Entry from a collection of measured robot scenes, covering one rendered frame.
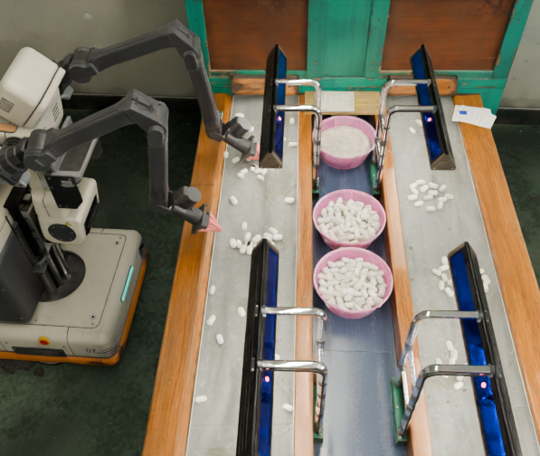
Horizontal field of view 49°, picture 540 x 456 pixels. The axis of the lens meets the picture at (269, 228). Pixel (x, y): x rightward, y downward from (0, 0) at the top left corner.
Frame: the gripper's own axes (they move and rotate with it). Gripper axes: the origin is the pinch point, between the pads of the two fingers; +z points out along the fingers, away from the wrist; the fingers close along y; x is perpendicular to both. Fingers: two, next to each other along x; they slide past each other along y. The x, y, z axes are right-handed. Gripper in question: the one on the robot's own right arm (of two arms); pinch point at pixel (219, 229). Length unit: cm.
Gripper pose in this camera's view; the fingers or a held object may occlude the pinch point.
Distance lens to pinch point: 208.9
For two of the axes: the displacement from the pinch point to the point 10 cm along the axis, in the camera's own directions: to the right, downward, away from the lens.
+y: 0.4, -7.6, 6.5
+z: 7.7, 4.4, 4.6
